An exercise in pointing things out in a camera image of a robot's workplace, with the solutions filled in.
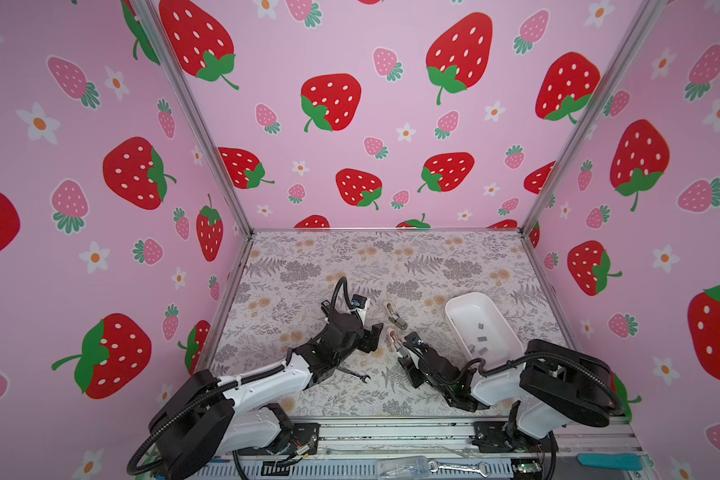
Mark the white plastic tray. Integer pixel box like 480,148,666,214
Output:
445,292,525,369

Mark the pink mini stapler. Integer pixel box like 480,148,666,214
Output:
386,329,404,356

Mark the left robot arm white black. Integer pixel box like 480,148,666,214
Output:
126,278,382,479

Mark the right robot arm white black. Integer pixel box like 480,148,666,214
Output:
390,332,626,453

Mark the small silver table wrench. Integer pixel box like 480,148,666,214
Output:
336,366,370,383

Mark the clear plastic bag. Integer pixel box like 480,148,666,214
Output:
376,456,431,480

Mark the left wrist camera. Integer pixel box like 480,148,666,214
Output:
350,294,370,325

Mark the aluminium rail base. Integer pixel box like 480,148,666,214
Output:
149,416,652,480

